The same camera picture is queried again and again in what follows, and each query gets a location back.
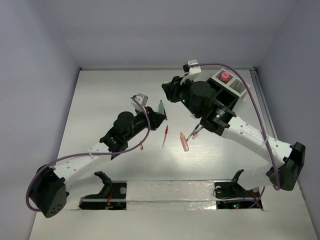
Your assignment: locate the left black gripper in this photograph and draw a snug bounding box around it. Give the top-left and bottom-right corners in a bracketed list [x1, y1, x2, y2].
[124, 106, 165, 142]

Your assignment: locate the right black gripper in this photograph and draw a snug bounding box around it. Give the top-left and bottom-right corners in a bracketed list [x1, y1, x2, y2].
[163, 74, 202, 119]

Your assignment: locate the green highlighter marker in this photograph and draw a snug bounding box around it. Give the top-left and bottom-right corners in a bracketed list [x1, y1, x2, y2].
[158, 100, 165, 115]

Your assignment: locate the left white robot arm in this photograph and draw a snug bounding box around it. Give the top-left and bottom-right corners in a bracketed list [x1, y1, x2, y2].
[25, 106, 167, 218]

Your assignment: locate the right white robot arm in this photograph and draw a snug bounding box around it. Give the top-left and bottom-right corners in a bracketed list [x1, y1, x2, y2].
[161, 76, 306, 196]

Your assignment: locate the orange highlighter marker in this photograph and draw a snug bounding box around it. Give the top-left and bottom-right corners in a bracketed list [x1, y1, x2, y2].
[180, 132, 189, 152]

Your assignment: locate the black two-compartment pen holder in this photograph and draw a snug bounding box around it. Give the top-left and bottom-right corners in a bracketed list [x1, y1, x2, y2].
[206, 78, 239, 110]

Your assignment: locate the pink cylinder sharpener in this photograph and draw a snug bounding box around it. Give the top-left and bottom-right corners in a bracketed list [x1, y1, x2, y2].
[219, 71, 230, 83]

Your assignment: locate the white grey tray box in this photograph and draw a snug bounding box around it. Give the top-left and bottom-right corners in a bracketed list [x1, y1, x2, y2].
[211, 68, 248, 100]

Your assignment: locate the foil tape strip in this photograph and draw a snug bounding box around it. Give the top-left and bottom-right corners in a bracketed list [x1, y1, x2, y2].
[125, 180, 217, 211]

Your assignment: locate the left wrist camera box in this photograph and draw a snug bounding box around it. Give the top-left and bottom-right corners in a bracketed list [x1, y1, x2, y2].
[132, 93, 149, 107]

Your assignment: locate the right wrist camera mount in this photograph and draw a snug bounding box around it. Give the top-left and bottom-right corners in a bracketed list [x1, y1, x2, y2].
[180, 60, 202, 85]

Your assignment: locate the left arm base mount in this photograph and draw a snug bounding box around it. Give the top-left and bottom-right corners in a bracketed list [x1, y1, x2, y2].
[78, 171, 128, 210]

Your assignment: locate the aluminium rail right edge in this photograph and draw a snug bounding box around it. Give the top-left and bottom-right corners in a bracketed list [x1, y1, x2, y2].
[249, 67, 278, 140]

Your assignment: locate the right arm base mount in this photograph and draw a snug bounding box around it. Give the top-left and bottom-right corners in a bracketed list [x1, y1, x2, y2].
[212, 169, 263, 210]

